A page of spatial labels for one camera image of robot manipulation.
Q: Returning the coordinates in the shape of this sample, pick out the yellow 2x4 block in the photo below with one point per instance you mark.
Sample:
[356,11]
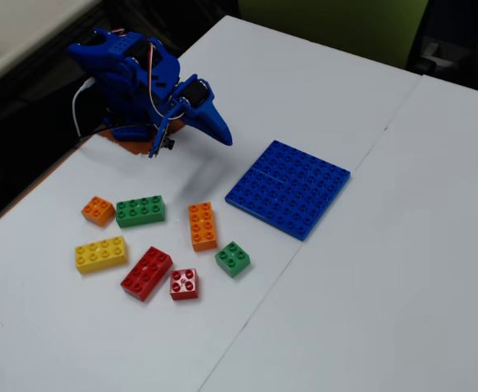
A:
[101,255]

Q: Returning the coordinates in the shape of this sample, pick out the white background desk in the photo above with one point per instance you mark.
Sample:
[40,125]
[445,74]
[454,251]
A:
[22,28]

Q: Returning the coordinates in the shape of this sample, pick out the red 2x4 block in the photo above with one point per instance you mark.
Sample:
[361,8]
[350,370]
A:
[146,273]

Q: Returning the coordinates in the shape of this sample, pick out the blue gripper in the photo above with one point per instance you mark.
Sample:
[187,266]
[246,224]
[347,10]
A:
[209,115]

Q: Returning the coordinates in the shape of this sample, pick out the blue 8x8 baseplate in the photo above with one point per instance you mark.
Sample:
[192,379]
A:
[289,190]

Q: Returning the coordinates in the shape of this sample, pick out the blue gripper camera mount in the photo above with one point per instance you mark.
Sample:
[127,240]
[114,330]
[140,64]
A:
[159,138]

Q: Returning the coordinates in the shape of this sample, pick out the red 2x2 block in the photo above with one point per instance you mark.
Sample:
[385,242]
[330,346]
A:
[184,284]

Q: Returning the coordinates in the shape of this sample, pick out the green 2x2 block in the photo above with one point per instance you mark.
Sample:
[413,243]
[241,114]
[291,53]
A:
[232,259]

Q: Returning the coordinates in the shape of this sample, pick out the orange 2x2 block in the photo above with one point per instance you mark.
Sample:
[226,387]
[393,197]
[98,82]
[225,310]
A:
[98,211]

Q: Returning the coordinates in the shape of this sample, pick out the white foam board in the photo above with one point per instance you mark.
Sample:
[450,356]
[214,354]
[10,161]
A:
[148,343]
[385,265]

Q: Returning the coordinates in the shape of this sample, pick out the orange 2x4 block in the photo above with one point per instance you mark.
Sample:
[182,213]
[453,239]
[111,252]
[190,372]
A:
[202,226]

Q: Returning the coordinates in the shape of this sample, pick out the green partition panel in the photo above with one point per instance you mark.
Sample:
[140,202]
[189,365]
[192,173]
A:
[328,28]

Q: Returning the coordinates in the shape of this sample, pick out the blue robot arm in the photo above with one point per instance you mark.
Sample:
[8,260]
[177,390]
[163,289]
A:
[116,77]

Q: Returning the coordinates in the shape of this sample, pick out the green 2x4 block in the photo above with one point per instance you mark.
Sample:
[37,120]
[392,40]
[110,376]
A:
[140,211]

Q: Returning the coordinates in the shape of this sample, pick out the black office chair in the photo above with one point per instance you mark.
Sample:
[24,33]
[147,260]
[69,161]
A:
[463,41]

